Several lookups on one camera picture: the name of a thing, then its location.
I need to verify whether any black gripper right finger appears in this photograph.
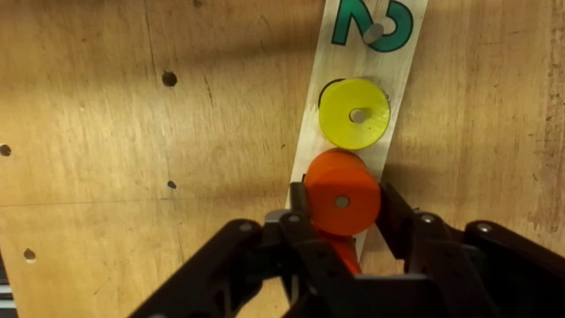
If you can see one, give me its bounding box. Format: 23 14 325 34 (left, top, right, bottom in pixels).
375 180 565 318

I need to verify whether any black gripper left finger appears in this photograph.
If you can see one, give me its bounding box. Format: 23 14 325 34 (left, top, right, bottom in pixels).
129 180 357 318

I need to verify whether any orange ring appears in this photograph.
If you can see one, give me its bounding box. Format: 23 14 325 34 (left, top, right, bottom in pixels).
302 147 384 239

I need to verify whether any long white wooden peg board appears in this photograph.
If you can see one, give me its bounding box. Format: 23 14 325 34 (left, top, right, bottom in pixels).
285 0 431 262

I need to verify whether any yellow ring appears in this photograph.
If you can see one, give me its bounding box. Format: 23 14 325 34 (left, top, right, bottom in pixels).
318 78 393 152

